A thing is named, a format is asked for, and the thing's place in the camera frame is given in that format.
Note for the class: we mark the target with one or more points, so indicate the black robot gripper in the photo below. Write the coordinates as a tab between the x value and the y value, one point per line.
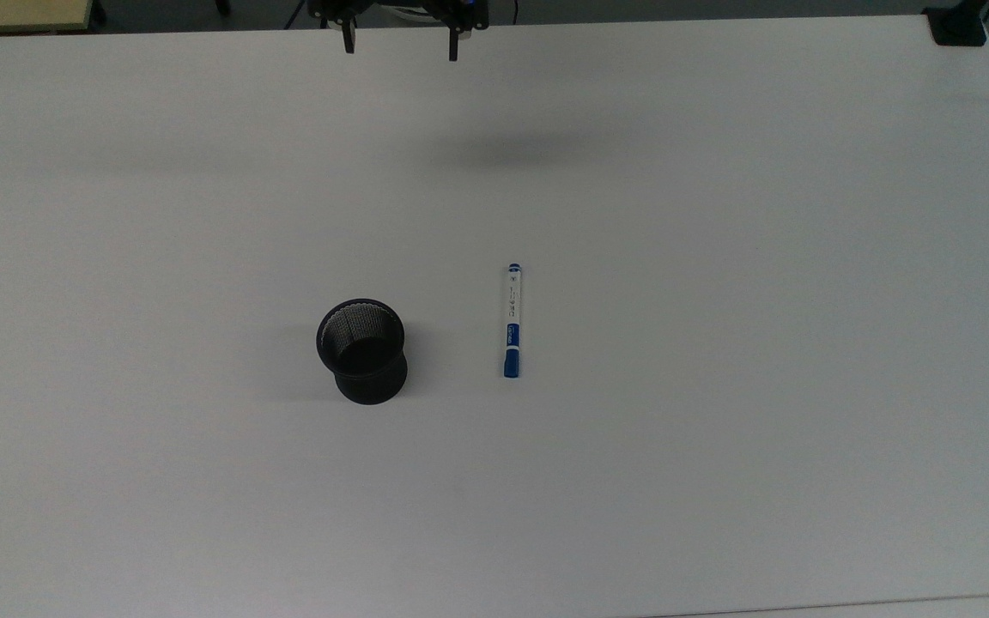
400	7

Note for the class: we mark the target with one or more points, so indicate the blue and white marker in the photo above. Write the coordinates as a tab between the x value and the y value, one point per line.
512	318

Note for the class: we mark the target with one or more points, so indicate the black mesh pen cup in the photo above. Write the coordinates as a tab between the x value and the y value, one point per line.
366	378

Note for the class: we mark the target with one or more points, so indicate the light wooden table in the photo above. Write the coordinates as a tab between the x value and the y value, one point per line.
14	13

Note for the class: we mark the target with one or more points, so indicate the black table clamp block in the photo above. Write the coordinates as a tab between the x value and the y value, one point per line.
956	24

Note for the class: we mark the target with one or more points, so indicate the white adjoining table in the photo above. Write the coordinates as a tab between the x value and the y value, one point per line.
932	608

